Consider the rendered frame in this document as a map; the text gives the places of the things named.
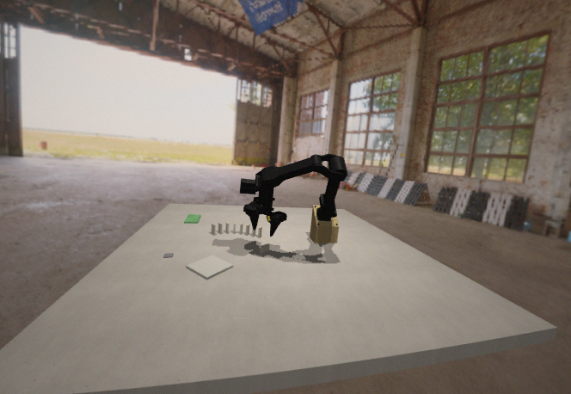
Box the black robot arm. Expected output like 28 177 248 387
240 154 347 221

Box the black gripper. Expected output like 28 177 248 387
248 195 287 237

